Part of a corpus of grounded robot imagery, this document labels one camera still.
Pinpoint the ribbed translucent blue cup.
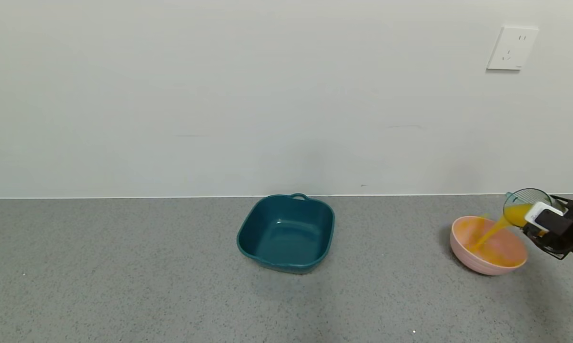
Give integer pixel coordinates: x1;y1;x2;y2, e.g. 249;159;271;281
503;188;567;228

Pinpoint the white wall socket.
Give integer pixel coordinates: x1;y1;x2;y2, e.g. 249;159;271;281
486;27;539;72

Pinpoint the pink round bowl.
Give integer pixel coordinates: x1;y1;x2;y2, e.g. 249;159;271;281
450;216;528;276

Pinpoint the teal square plastic basin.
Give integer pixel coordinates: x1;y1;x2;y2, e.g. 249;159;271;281
237;193;336;274

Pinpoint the orange liquid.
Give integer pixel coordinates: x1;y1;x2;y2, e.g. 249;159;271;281
457;204;534;267

